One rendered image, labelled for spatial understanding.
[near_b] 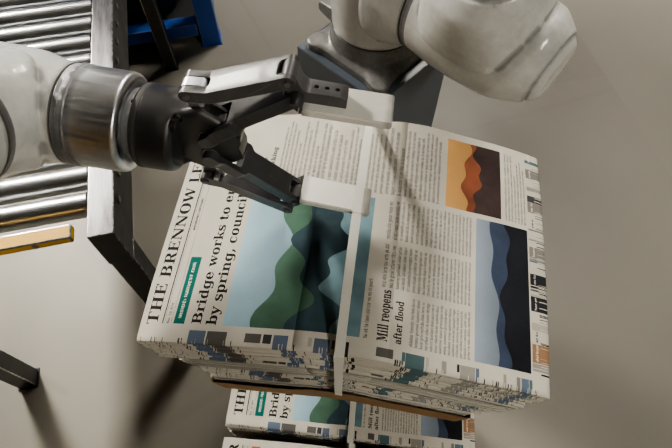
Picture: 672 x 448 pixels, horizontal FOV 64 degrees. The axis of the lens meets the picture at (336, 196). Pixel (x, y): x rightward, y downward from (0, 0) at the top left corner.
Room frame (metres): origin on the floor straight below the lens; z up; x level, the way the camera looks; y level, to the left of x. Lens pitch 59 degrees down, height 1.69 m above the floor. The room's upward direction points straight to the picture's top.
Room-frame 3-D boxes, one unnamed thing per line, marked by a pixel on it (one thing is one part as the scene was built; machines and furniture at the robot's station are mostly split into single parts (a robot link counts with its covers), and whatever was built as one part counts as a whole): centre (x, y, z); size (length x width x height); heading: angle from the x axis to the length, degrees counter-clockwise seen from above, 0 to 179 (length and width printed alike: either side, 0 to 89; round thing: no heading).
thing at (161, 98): (0.30, 0.13, 1.31); 0.09 x 0.07 x 0.08; 82
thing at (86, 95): (0.31, 0.20, 1.32); 0.09 x 0.06 x 0.09; 172
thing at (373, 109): (0.28, -0.01, 1.37); 0.07 x 0.03 x 0.01; 82
